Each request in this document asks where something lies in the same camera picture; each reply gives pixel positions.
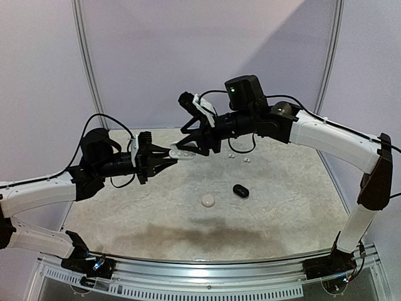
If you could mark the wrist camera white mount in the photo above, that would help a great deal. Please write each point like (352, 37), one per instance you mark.
(198, 107)
(136, 142)

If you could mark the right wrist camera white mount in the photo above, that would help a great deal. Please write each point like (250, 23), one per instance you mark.
(198, 107)

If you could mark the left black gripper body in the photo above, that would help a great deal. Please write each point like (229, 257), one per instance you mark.
(141, 163)

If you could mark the black earbud charging case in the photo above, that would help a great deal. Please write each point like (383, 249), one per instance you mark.
(240, 191)

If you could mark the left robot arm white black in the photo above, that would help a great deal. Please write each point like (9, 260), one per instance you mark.
(102, 158)

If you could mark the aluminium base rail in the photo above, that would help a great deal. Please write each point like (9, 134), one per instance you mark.
(275, 279)

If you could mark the pink earbud charging case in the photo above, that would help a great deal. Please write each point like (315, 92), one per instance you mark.
(208, 201)

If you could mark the left aluminium corner post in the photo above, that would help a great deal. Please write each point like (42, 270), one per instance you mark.
(86, 56)

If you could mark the aluminium corner post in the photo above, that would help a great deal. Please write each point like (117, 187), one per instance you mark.
(330, 55)
(86, 56)

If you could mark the right aluminium corner post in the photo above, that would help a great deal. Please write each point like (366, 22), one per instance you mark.
(330, 55)

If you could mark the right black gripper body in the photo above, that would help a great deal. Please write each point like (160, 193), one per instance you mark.
(207, 135)

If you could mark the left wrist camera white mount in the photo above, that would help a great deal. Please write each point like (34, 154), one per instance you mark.
(136, 142)

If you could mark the white earbud charging case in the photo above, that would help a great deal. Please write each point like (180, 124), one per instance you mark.
(181, 155)

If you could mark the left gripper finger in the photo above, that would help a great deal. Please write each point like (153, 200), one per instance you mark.
(161, 164)
(158, 151)

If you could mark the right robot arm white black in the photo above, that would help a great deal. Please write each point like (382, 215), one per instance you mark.
(288, 121)

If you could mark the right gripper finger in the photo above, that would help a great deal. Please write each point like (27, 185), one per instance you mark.
(194, 125)
(190, 143)

